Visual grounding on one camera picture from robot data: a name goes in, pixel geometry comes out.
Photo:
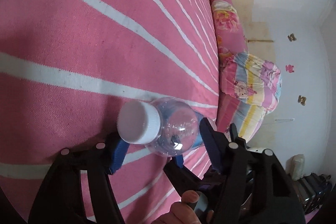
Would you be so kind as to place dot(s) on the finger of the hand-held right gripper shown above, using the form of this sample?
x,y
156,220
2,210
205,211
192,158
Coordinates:
x,y
179,160

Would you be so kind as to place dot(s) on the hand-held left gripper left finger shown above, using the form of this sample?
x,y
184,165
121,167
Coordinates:
x,y
118,154

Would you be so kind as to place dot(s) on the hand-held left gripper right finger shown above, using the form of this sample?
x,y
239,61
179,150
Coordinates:
x,y
211,145

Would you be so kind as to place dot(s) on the clear plastic bottle blue label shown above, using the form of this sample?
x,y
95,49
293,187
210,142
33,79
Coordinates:
x,y
178,127

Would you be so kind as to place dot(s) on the person's right hand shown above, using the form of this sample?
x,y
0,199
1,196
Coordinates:
x,y
183,211

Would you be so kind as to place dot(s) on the pastel striped folded quilt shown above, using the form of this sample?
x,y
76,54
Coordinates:
x,y
252,87

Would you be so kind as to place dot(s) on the beige sack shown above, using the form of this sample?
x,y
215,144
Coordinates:
x,y
296,166

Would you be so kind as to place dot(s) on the row of black cases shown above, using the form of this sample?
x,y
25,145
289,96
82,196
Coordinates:
x,y
313,192

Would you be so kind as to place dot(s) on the pink floral pillow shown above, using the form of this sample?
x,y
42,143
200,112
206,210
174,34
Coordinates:
x,y
225,19

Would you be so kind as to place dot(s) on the pink striped bed sheet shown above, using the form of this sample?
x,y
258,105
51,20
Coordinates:
x,y
78,30

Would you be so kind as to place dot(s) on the white wall tube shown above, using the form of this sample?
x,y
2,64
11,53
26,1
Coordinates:
x,y
284,120

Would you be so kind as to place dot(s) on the gold wall sticker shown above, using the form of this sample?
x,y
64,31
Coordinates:
x,y
302,100
291,37

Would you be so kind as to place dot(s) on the pink wall sticker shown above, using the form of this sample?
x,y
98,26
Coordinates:
x,y
289,68

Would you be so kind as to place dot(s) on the wooden wall strip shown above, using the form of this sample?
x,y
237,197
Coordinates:
x,y
260,41

